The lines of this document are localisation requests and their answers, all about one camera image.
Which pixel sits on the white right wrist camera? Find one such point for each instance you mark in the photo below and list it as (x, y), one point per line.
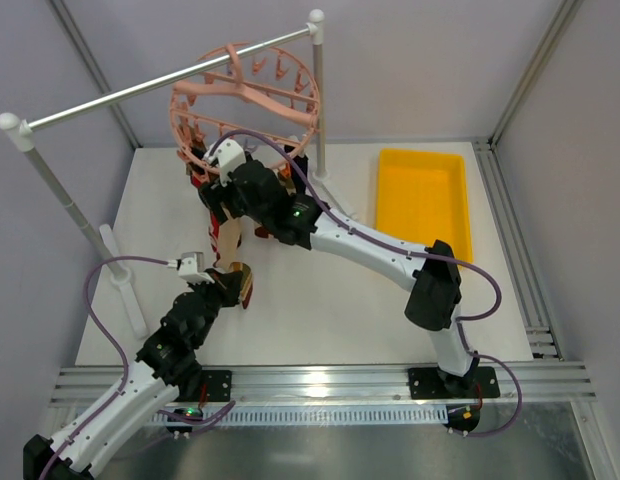
(226, 158)

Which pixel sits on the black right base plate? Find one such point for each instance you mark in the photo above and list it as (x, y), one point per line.
(430, 383)

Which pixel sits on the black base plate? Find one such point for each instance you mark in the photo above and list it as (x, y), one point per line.
(430, 383)
(212, 386)

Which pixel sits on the yellow plastic tray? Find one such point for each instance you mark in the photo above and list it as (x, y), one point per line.
(422, 198)

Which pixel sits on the red sock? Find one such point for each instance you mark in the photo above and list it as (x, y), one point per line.
(215, 225)

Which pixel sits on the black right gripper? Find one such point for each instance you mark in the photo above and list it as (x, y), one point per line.
(210, 192)

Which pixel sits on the navy santa sock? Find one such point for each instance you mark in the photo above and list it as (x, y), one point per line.
(302, 161)

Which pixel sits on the white slotted cable duct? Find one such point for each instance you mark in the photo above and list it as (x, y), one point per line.
(335, 415)

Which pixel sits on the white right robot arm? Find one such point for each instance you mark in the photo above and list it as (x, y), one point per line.
(429, 274)

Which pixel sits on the aluminium rail frame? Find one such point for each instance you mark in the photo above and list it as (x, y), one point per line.
(323, 331)

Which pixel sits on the pink round clip hanger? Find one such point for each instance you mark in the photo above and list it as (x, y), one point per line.
(272, 92)

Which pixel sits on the beige olive striped sock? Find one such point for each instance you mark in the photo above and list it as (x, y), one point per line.
(265, 232)

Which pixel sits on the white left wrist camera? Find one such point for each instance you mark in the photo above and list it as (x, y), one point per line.
(190, 267)

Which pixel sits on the beige maroon striped sock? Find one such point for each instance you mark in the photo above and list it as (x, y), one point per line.
(284, 175)

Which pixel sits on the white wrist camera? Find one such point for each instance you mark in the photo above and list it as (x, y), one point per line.
(226, 158)
(190, 267)

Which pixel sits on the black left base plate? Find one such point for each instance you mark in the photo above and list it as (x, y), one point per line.
(212, 386)

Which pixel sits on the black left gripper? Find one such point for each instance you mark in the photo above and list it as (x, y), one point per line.
(229, 282)

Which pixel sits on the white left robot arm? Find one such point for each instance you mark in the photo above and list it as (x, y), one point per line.
(164, 370)

